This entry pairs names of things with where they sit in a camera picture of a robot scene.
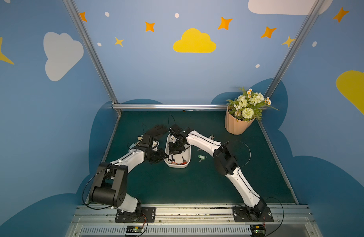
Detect key with black window tag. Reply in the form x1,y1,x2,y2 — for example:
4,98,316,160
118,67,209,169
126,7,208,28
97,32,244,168
168,155,175,163

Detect key with green tag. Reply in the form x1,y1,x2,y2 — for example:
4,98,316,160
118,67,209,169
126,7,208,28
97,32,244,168
198,155,206,163

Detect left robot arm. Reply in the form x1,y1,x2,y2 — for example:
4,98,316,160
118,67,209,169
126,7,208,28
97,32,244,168
88,135,166,218

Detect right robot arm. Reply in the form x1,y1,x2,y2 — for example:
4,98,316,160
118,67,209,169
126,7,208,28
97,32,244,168
168,124,267,218

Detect white plastic storage box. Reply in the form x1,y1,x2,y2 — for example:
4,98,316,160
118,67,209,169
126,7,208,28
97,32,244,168
164,134,191,168

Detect black yellow work glove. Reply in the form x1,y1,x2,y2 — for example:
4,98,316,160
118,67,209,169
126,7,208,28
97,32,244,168
145,124,168,140

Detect key with red tag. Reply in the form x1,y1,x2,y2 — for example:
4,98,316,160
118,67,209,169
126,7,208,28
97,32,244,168
178,157,188,166

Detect potted artificial flowers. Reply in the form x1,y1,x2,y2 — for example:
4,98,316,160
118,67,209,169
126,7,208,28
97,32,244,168
224,87,272,135

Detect left controller board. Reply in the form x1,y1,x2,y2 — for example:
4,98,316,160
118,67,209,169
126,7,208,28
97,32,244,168
125,226,143,234

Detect controller board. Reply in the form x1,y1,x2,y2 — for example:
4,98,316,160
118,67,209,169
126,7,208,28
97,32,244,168
250,225,266,237
125,226,143,234

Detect right controller board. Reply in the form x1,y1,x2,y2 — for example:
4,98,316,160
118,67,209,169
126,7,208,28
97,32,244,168
250,225,266,237

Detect left floor frame rail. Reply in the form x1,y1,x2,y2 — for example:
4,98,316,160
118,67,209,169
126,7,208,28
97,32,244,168
81,112,120,201

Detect floor frame rail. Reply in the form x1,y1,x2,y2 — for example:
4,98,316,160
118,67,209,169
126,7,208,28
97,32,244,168
81,112,120,201
258,121,299,204

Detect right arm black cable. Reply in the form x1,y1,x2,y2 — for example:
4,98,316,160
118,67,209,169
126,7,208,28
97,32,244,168
223,140,252,168

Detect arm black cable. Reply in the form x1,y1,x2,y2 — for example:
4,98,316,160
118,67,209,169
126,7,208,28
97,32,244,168
82,170,111,210
223,140,252,168

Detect rear aluminium frame rail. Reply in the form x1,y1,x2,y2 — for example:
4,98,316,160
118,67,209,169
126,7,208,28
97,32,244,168
112,104,227,111

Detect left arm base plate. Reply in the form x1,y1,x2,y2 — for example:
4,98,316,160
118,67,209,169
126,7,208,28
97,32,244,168
114,206,156,223

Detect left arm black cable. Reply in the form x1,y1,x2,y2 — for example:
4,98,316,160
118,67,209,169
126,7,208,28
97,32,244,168
82,170,111,210

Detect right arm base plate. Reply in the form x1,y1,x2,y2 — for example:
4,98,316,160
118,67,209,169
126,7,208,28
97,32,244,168
232,205,274,223

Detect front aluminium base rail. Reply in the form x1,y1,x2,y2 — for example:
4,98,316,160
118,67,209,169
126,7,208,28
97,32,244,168
66,203,322,237

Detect right floor frame rail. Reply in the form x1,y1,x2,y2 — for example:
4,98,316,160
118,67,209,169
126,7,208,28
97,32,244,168
258,121,299,204

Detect right rear aluminium post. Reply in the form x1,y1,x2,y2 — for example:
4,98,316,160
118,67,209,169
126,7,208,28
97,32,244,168
264,0,325,98

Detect aluminium post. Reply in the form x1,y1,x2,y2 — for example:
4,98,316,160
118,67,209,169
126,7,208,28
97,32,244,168
264,0,325,98
63,0,122,118

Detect left rear aluminium post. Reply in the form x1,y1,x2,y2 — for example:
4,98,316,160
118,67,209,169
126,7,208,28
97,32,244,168
63,0,122,118

